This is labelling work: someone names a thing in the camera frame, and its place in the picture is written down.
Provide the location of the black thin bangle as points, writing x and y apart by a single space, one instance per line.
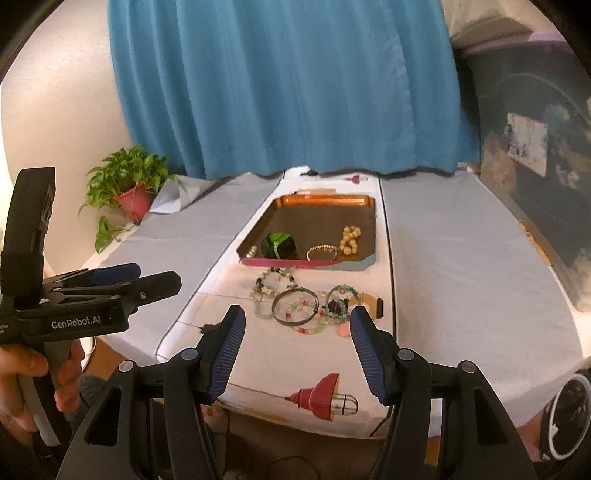
274 307

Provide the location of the person's left hand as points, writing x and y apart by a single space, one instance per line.
21 364

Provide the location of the copper metal tray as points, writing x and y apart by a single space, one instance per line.
318 221

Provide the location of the pink heart pendant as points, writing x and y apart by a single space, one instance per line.
344 331

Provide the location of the white lamp print table runner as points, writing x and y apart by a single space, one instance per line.
295 364

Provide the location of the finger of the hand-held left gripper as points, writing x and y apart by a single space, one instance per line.
152 286
115 274

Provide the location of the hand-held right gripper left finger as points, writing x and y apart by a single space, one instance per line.
226 350

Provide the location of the green wrist watch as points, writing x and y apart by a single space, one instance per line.
273 244

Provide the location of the orange round disc pendant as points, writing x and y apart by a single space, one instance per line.
367 300

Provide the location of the potted green plant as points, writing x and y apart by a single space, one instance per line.
124 180

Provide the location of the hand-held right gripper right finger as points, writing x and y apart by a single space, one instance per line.
371 355

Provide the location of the clear storage bin purple lid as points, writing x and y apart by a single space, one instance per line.
545 207

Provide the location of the grey blue tablecloth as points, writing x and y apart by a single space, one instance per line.
461 286

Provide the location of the beige folded cloth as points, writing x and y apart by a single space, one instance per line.
489 18

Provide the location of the white label sticker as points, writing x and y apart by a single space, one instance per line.
526 138

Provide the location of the blue curtain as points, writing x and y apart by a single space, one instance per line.
286 83

